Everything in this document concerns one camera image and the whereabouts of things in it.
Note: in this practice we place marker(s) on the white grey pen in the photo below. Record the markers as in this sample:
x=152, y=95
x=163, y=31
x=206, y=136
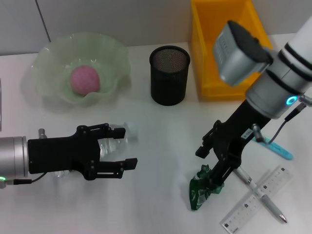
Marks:
x=271, y=205

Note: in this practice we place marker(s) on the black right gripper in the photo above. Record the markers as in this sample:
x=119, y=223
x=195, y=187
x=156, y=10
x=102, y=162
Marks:
x=234, y=139

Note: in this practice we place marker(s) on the blue scissors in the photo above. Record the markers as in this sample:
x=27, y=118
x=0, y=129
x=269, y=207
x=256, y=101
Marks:
x=282, y=152

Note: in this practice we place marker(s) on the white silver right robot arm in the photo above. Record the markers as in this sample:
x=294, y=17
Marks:
x=280, y=83

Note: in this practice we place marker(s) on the green glass fruit bowl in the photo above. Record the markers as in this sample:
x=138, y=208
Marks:
x=109, y=63

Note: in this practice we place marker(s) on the yellow plastic bin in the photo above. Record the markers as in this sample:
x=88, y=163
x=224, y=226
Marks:
x=207, y=48

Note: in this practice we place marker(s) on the pink peach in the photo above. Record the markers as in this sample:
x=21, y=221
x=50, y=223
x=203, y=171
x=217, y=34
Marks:
x=85, y=80

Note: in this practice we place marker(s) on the green plastic wrapper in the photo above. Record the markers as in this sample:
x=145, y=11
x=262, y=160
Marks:
x=198, y=195

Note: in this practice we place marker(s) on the black mesh pen holder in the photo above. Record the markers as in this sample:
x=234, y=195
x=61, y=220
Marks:
x=168, y=83

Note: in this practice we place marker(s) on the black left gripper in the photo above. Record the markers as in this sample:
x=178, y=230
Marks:
x=61, y=156

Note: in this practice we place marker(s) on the transparent plastic ruler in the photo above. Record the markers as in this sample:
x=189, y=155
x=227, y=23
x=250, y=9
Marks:
x=246, y=209

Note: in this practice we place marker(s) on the clear green-label water bottle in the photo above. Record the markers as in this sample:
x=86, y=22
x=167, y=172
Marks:
x=109, y=148

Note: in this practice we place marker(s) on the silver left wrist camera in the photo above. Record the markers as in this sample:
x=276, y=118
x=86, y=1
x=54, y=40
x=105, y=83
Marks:
x=0, y=104

